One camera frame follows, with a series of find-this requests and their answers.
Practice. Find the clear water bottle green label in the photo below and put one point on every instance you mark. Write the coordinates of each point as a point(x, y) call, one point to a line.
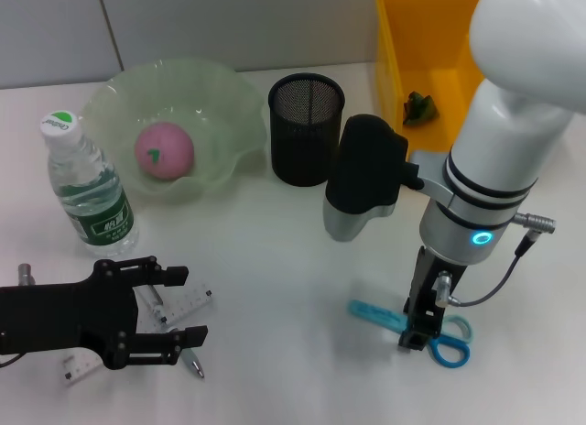
point(91, 191)

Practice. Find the green plastic wrapper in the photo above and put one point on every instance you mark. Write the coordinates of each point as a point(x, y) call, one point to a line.
point(421, 109)

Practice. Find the black mesh pen holder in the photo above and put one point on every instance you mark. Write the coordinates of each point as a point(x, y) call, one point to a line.
point(306, 136)

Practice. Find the pale green glass fruit plate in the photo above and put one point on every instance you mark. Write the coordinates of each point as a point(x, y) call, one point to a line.
point(220, 123)

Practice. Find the silver ballpoint pen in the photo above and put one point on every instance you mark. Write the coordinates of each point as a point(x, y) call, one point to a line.
point(196, 366)

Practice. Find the blue scissors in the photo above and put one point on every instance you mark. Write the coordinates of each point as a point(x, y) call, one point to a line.
point(451, 354)

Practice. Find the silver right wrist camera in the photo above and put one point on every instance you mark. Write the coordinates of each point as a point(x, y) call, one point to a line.
point(366, 168)

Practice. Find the pink peach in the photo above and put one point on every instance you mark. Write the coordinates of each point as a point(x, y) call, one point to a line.
point(165, 151)

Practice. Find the yellow plastic bin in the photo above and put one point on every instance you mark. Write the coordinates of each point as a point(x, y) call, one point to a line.
point(426, 40)

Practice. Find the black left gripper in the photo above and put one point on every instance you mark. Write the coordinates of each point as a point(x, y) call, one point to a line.
point(59, 317)

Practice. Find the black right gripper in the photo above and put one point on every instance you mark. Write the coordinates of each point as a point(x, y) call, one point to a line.
point(432, 283)

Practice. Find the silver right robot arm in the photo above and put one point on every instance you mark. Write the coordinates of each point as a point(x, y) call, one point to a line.
point(513, 123)

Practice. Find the clear plastic ruler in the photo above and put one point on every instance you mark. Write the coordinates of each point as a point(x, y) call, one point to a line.
point(192, 301)

